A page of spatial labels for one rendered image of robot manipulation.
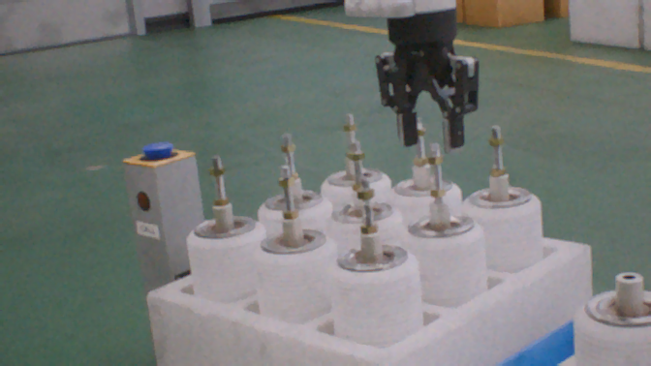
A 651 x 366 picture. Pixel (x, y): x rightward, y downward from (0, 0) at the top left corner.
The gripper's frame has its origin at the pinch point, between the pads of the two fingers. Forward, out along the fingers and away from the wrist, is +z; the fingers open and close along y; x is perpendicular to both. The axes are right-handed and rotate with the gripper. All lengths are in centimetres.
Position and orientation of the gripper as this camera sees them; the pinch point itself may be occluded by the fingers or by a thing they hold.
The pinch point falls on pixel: (430, 137)
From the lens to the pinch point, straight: 114.5
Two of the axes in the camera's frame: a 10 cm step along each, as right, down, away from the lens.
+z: 1.0, 9.6, 2.5
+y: -6.3, -1.4, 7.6
